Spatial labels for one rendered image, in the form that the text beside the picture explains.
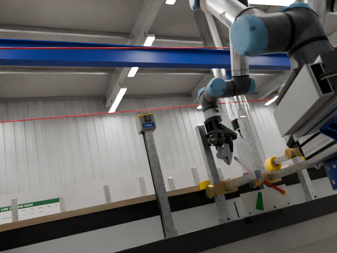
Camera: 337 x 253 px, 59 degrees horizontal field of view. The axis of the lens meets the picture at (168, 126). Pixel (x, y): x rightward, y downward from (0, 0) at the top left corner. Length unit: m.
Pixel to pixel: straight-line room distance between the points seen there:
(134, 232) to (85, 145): 7.52
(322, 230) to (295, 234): 0.16
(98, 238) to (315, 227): 1.01
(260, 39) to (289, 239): 0.95
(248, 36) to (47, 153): 8.06
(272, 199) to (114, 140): 7.84
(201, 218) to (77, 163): 7.29
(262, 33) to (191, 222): 0.96
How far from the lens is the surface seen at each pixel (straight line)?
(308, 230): 1.62
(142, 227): 1.44
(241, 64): 1.33
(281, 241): 1.51
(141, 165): 9.09
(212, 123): 1.33
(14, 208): 2.31
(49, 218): 1.39
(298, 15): 0.99
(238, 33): 0.94
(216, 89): 1.26
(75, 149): 8.78
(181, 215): 1.50
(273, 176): 1.49
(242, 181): 1.24
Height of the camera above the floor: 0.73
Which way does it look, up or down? 18 degrees up
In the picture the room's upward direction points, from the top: 14 degrees counter-clockwise
